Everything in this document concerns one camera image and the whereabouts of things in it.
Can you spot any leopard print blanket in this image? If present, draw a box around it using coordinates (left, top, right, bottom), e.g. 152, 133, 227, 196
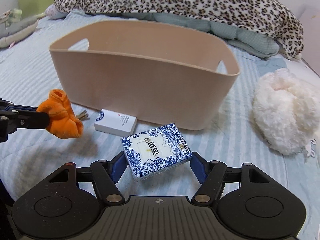
54, 0, 304, 59

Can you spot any white fluffy plush toy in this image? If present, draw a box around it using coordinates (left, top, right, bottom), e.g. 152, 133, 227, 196
252, 68, 319, 155

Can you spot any brown hair clip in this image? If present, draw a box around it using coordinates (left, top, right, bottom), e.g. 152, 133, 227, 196
75, 110, 89, 121

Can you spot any orange plush sock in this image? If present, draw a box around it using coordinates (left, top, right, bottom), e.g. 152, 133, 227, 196
36, 89, 84, 139

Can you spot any grey plush toy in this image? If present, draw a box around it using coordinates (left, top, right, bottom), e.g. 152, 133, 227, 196
1, 9, 39, 49

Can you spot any white card box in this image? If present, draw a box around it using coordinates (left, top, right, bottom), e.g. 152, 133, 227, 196
94, 109, 137, 137

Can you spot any beige plastic storage bin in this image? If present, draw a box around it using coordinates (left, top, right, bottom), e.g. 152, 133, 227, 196
49, 20, 240, 131

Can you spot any teal quilted comforter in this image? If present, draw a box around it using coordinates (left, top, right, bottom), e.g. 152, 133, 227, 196
121, 13, 280, 58

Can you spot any blue white tissue pack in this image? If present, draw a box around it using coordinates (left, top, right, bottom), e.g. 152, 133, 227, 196
121, 124, 192, 181

